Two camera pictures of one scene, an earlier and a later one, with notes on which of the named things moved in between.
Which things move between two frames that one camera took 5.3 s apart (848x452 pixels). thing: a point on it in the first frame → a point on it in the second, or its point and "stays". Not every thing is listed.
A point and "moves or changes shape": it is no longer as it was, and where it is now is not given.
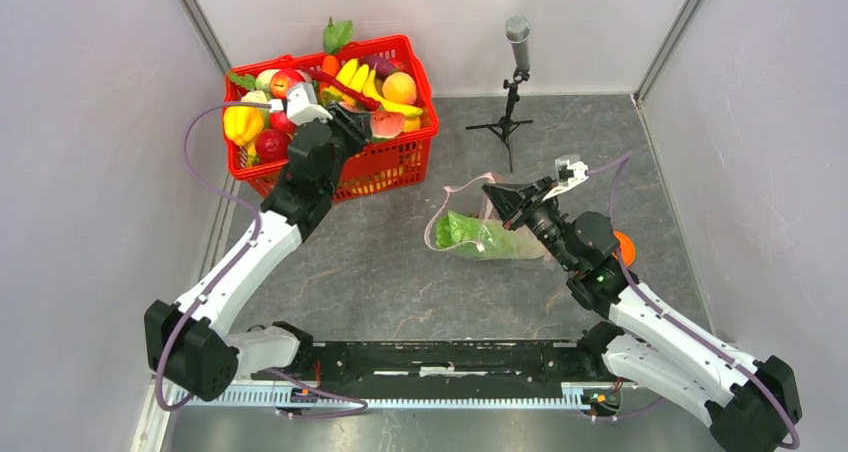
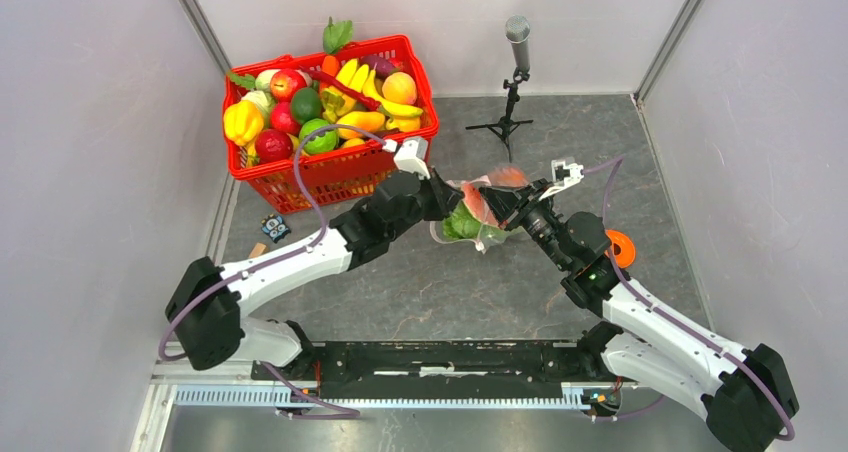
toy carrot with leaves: x=335 y=35 stays
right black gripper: x=515 y=204 stays
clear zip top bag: x=468 y=225 moves or changes shape
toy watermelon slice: x=386 y=124 → x=477 y=205
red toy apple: x=282 y=81 stays
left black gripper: x=354 y=125 → x=444 y=196
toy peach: x=399 y=87 stays
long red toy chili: x=352 y=95 stays
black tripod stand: x=506 y=125 stays
